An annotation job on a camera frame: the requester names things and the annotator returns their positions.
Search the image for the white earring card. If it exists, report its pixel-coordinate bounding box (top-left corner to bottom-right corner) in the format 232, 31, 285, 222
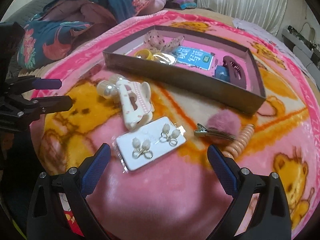
112, 116, 187, 172

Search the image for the yellow hoop earrings bag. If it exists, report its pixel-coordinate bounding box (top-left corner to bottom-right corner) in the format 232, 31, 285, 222
134, 49, 177, 65

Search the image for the peach spiral hair tie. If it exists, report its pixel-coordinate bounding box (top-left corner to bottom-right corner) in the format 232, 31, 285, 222
221, 123, 256, 159

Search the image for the purple blue pillow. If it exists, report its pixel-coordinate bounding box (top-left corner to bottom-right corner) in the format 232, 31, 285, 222
164, 0, 197, 10

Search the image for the brown cardboard box tray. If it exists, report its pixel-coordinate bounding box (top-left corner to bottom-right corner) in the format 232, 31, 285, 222
103, 25, 266, 114

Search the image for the white pink claw clip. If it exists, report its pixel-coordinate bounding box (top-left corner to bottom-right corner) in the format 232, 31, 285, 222
116, 79, 154, 131

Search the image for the blue floral quilt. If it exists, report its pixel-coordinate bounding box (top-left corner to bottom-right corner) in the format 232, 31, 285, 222
17, 0, 167, 70

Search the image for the pink bear fleece blanket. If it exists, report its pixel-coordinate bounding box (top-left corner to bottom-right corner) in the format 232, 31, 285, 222
31, 11, 319, 239

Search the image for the pink dotted bow clip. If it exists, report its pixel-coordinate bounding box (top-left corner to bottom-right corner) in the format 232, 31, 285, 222
144, 30, 184, 53

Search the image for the lilac sheet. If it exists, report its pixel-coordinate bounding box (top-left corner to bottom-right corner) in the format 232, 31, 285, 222
233, 18, 316, 85

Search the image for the grey bed footboard shelf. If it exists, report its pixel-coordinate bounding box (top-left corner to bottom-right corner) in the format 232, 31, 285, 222
281, 25, 319, 88

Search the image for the pink book blue label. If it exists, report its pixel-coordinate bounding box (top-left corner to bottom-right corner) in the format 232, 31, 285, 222
125, 36, 251, 81

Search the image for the dark red hair clip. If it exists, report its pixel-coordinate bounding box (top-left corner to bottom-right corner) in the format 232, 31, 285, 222
223, 56, 247, 89

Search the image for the small blue square box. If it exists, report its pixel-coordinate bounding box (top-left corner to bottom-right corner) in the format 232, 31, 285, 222
214, 66, 230, 82

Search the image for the pink pompom hair clip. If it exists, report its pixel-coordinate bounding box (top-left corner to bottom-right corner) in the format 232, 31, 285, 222
194, 109, 241, 141

